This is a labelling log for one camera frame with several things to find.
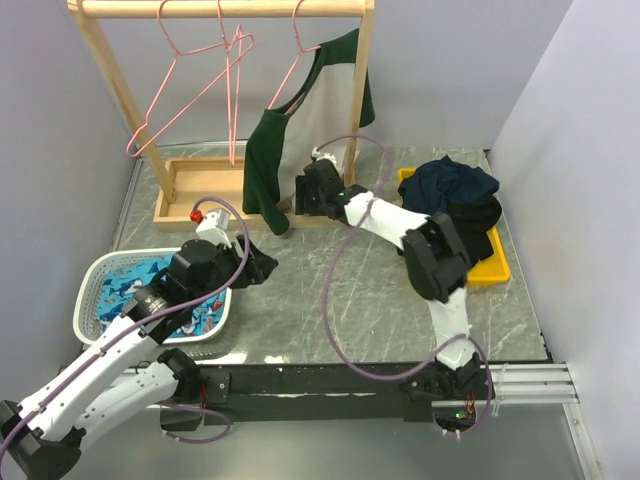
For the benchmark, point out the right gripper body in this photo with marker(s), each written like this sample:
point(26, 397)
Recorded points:
point(314, 200)

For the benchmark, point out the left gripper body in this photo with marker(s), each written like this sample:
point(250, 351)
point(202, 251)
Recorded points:
point(226, 260)

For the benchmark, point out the green and white t shirt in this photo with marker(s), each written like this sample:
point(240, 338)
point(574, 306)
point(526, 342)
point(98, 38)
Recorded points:
point(280, 146)

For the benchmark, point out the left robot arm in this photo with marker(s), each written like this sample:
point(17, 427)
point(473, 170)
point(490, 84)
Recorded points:
point(46, 433)

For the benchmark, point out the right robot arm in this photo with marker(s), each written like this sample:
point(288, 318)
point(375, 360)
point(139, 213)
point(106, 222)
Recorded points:
point(437, 266)

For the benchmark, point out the wooden clothes rack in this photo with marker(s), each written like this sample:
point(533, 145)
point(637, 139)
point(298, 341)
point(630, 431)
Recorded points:
point(182, 179)

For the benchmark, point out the blue shark print cloth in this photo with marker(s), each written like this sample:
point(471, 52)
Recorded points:
point(121, 283)

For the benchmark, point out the navy blue garment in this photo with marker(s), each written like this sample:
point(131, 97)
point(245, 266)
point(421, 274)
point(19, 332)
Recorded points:
point(433, 186)

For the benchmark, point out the white plastic basket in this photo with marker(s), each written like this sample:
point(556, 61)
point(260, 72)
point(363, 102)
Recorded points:
point(85, 325)

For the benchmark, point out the black garment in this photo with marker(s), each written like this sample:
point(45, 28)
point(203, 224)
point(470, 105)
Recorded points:
point(473, 221)

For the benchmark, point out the yellow plastic tray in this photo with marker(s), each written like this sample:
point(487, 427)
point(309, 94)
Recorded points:
point(493, 270)

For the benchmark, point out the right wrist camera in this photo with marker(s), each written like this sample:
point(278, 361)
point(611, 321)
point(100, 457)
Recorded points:
point(325, 155)

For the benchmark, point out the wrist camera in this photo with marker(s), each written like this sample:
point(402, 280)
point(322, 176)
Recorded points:
point(325, 155)
point(212, 226)

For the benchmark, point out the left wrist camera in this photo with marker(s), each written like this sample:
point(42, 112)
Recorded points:
point(212, 226)

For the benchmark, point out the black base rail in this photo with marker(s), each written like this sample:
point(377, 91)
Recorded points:
point(296, 392)

